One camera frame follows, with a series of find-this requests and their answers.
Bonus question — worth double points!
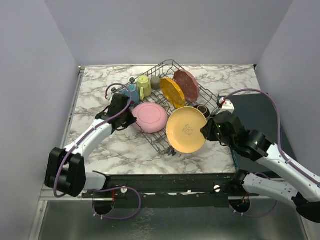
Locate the dark brown patterned bowl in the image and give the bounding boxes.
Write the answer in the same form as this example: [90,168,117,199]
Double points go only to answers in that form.
[194,104,211,119]

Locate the tan bear print plate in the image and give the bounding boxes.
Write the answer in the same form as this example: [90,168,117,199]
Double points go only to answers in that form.
[166,106,207,154]

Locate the blue mug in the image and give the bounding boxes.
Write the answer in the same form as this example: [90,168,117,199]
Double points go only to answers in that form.
[120,84,140,105]

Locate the plain pink plate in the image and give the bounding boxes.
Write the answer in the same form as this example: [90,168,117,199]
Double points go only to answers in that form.
[132,103,169,134]

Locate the grey wire dish rack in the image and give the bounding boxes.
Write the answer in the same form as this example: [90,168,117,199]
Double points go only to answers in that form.
[109,59,223,156]

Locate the yellow cream mug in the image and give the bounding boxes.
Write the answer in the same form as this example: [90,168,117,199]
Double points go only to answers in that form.
[136,75,152,101]

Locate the pink dotted plate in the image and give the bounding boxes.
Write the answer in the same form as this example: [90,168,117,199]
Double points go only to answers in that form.
[173,69,200,103]

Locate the small grey mug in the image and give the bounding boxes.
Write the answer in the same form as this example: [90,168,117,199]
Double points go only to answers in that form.
[150,76,161,90]

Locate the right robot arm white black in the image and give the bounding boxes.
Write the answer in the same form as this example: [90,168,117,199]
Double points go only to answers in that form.
[200,111,320,223]

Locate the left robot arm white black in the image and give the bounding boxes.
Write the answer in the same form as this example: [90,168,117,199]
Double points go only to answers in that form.
[44,93,137,198]

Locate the dark blue box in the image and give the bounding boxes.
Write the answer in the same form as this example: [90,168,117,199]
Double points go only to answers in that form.
[229,94,278,175]

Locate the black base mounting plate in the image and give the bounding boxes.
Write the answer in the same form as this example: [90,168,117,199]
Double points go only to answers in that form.
[82,172,260,210]

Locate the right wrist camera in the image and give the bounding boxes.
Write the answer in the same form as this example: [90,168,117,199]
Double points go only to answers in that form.
[217,97,235,114]

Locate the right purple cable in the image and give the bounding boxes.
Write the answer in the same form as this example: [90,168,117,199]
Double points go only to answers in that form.
[219,88,320,218]

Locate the aluminium rail frame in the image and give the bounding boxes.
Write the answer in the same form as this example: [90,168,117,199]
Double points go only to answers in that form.
[27,65,85,240]

